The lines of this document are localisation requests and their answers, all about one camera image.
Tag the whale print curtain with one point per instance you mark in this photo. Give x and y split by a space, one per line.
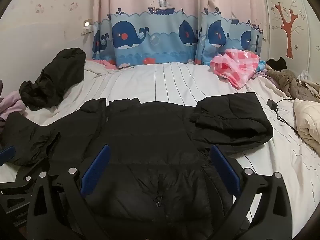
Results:
155 30

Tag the black puffer jacket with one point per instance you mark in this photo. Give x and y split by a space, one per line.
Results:
150 135

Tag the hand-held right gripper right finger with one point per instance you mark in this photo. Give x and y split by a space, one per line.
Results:
225 170

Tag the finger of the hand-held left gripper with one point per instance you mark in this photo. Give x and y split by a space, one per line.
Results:
22 183
7 153

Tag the white striped bedsheet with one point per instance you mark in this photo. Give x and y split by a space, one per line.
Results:
175 80

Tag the light blue cloth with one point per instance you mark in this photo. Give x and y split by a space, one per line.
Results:
262 68

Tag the red tree wall sticker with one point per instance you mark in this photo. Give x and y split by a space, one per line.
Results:
290 37

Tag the cream quilted coat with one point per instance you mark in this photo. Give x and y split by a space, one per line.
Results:
307 120

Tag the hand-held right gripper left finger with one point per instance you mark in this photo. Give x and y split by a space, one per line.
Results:
96 170

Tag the crumpled black garment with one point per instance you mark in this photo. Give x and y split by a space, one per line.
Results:
57 75

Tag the small black garment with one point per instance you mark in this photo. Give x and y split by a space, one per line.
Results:
277 63

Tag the brown coat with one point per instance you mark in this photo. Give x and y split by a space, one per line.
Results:
287 80

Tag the lilac garment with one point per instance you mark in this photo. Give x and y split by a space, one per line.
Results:
10 105

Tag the pink checkered cloth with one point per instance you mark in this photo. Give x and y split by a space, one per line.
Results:
232 65

